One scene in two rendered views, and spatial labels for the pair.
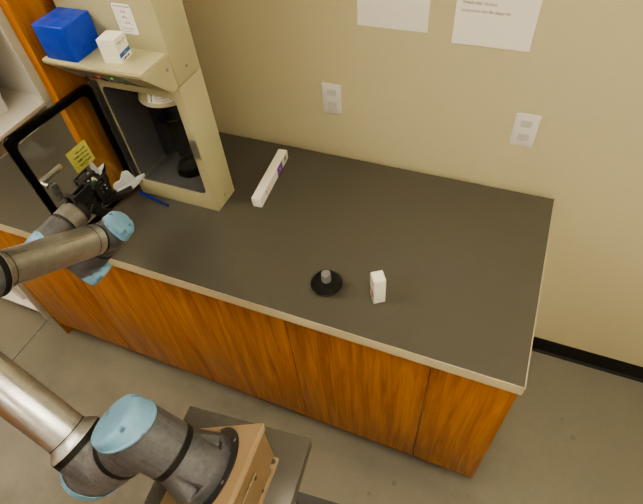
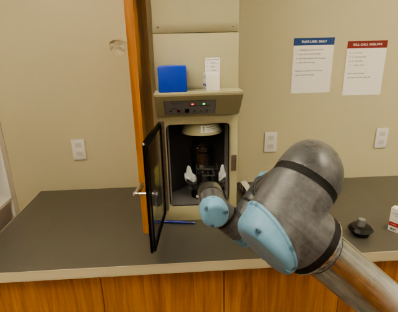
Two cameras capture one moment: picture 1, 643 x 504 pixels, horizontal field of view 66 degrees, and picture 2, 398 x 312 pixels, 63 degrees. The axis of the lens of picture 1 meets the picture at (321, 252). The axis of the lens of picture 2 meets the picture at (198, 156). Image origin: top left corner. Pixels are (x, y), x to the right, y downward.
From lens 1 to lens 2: 1.21 m
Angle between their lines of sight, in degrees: 40
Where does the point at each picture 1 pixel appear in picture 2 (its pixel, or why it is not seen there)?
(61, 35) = (183, 71)
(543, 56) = (386, 95)
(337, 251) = (338, 216)
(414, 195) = not seen: hidden behind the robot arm
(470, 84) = (351, 117)
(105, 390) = not seen: outside the picture
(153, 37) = (230, 77)
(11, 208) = (46, 257)
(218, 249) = not seen: hidden behind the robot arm
